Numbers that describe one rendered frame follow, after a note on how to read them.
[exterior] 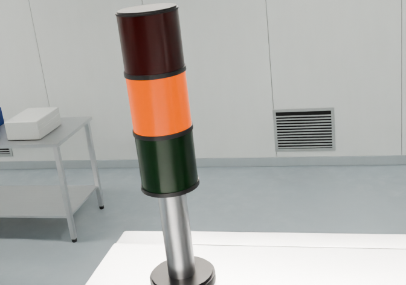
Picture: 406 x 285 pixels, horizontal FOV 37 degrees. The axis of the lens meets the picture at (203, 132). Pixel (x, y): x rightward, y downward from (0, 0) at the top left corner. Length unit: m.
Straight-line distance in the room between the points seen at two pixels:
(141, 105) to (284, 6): 5.38
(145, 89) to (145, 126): 0.03
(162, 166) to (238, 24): 5.45
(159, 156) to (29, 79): 6.34
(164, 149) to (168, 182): 0.03
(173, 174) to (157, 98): 0.07
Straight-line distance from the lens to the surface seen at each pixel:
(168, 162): 0.49
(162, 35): 0.46
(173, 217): 0.52
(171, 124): 0.48
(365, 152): 6.19
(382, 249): 0.61
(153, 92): 0.47
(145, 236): 0.66
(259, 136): 6.19
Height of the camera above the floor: 2.41
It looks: 19 degrees down
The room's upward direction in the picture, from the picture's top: 6 degrees counter-clockwise
